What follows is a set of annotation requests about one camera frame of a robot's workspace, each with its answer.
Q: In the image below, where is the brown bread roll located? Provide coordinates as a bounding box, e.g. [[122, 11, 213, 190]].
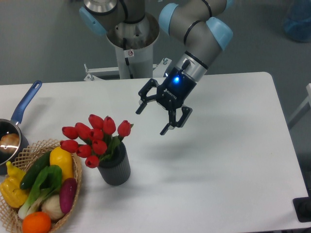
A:
[[0, 133, 19, 154]]

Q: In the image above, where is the blue handled saucepan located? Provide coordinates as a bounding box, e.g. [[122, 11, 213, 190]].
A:
[[0, 81, 42, 175]]

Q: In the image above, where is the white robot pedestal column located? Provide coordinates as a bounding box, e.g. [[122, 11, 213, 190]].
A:
[[115, 45, 153, 79]]

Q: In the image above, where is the dark grey ribbed vase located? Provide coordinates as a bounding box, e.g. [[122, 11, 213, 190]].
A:
[[98, 142, 131, 186]]

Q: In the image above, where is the green bok choy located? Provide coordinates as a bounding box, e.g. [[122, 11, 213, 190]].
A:
[[18, 165, 62, 219]]

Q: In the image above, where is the green cucumber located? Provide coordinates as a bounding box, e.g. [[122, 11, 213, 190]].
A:
[[19, 151, 51, 190]]

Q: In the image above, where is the woven wicker basket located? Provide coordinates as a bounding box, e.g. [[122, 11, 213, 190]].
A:
[[0, 139, 82, 233]]

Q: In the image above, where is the blue plastic bag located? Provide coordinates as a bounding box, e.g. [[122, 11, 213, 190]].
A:
[[282, 0, 311, 43]]

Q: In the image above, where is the white garlic bulb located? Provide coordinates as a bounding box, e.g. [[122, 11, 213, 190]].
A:
[[41, 194, 65, 221]]

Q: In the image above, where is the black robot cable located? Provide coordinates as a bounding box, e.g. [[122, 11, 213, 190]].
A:
[[122, 37, 134, 79]]

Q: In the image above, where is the yellow bell pepper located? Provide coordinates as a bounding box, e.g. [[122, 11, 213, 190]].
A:
[[0, 161, 29, 208]]

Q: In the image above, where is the orange tangerine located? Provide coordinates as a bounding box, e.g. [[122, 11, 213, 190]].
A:
[[22, 212, 52, 233]]

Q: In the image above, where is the purple sweet potato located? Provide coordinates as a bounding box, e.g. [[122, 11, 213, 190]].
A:
[[59, 178, 77, 214]]

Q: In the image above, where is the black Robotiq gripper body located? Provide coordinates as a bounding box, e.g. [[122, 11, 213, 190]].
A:
[[156, 68, 196, 110]]

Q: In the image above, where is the black device at table edge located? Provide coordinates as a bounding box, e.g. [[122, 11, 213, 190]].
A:
[[293, 197, 311, 223]]

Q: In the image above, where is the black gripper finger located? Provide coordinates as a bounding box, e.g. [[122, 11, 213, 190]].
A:
[[160, 106, 192, 135], [136, 78, 159, 114]]

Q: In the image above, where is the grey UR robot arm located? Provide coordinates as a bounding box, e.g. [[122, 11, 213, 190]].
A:
[[79, 0, 233, 134]]

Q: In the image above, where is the white furniture leg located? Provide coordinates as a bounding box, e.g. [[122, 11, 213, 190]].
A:
[[287, 83, 311, 130]]

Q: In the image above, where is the white metal base frame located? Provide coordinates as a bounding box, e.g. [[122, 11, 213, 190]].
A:
[[84, 57, 173, 81]]

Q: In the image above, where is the red tulip bouquet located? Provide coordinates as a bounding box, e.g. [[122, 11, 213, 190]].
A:
[[60, 114, 133, 168]]

